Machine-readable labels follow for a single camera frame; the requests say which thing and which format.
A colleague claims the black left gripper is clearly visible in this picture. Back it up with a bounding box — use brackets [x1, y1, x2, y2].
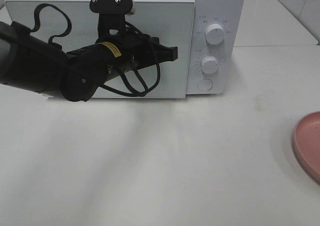
[96, 32, 178, 76]

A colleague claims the white microwave knob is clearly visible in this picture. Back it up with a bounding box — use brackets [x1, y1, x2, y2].
[204, 22, 226, 45]
[200, 56, 219, 74]

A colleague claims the round white door button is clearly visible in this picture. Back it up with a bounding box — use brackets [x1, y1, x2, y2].
[197, 79, 213, 91]

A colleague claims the white microwave door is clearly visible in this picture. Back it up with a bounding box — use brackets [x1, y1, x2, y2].
[5, 0, 195, 98]

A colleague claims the pink round plate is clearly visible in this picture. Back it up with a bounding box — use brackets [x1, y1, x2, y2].
[292, 111, 320, 183]

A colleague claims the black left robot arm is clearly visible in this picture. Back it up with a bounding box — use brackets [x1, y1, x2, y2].
[0, 22, 178, 102]

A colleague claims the white microwave oven body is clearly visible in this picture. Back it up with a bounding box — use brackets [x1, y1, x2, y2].
[185, 0, 244, 96]

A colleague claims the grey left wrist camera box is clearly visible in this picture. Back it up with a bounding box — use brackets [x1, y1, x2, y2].
[89, 0, 136, 39]

